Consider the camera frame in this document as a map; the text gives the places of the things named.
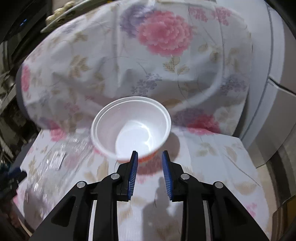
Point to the kitchen wall shelf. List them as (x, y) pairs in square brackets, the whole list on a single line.
[(69, 11)]

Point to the floral tablecloth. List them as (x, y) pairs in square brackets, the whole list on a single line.
[(194, 57)]

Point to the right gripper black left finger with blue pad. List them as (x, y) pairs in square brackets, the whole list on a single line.
[(70, 219)]

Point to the white orange instant noodle bowl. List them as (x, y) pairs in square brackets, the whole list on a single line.
[(130, 124)]

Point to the clear plastic tray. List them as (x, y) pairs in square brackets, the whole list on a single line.
[(59, 167)]

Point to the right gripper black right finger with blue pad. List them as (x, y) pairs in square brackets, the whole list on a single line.
[(210, 211)]

